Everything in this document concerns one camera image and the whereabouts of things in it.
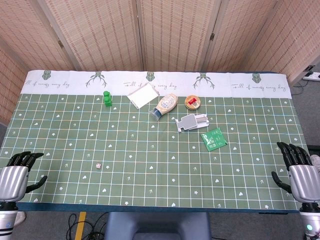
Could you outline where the green grid tablecloth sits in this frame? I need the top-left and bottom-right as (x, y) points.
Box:
(0, 69), (311, 211)

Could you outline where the white plastic phone stand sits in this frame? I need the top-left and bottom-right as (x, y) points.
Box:
(175, 113), (210, 132)

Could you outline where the black floor cable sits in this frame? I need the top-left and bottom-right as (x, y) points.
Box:
(66, 212), (110, 240)

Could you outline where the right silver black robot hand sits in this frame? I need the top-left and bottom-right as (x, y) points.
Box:
(271, 141), (320, 204)

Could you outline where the yellow floor tape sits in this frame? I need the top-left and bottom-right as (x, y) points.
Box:
(74, 211), (87, 240)

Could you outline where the white shoe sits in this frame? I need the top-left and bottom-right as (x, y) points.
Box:
(309, 154), (320, 173)
(15, 211), (27, 225)

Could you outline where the squeeze mayonnaise bottle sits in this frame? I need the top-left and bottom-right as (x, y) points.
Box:
(149, 93), (179, 122)

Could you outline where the bamboo folding screen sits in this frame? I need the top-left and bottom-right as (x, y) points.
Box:
(0, 0), (320, 123)

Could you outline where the round orange tin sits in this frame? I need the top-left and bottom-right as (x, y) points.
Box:
(184, 94), (202, 110)

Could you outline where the white power strip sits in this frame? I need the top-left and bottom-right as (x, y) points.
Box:
(302, 71), (320, 81)

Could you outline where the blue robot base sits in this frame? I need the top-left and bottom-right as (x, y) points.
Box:
(103, 211), (212, 240)

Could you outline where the green sachet packet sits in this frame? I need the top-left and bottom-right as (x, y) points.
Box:
(200, 127), (228, 152)

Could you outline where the white napkin holder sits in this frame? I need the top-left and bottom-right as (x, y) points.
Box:
(126, 82), (160, 110)

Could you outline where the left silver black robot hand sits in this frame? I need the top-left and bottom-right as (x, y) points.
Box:
(0, 151), (48, 203)

